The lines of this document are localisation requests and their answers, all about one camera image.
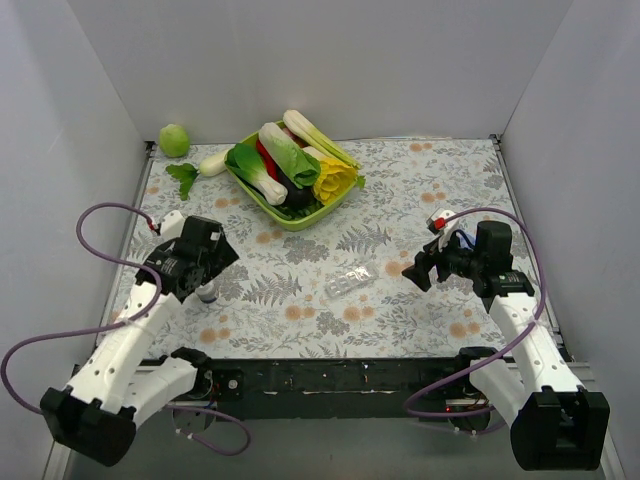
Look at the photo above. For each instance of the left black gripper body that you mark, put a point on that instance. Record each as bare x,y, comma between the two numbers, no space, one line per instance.
215,255

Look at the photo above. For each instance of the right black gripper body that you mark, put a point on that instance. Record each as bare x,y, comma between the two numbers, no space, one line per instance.
432,265

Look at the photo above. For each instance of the white cap pill bottle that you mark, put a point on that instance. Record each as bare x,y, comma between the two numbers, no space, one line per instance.
207,293

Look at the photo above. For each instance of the clear pill organizer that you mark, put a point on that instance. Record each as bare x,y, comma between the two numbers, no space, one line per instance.
358,277

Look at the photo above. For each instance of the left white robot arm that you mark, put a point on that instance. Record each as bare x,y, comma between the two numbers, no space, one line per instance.
100,409

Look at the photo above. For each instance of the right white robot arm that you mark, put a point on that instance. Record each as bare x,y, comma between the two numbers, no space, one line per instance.
555,422

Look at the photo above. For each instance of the floral table mat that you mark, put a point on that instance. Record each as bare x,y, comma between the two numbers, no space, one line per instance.
272,302

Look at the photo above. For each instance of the white radish with leaves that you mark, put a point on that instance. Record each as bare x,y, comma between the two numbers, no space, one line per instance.
186,174

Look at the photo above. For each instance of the green plastic tray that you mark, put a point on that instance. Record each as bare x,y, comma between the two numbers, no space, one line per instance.
290,219

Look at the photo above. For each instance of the green bok choy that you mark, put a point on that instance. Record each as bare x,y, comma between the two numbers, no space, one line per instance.
246,163

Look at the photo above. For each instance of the red chili pepper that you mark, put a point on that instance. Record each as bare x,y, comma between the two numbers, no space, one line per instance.
270,165

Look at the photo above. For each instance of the dark purple eggplant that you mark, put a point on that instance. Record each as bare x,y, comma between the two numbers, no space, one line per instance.
296,198

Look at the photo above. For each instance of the green round cabbage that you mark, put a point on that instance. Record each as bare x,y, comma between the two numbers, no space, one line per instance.
174,141

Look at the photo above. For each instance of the yellow lettuce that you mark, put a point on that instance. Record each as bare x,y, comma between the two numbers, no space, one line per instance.
335,179

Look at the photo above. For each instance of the napa cabbage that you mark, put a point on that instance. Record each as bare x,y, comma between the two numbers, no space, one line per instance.
298,166

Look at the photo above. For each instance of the white green leek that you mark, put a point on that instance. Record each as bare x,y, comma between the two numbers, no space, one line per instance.
300,126

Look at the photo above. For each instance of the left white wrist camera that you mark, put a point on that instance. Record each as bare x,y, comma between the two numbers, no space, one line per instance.
170,226

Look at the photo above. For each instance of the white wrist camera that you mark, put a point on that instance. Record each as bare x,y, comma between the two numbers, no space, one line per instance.
442,225
170,226

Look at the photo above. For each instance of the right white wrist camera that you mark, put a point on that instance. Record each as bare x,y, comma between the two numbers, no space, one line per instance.
442,225

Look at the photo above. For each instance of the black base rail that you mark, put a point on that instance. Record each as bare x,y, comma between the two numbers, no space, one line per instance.
253,389

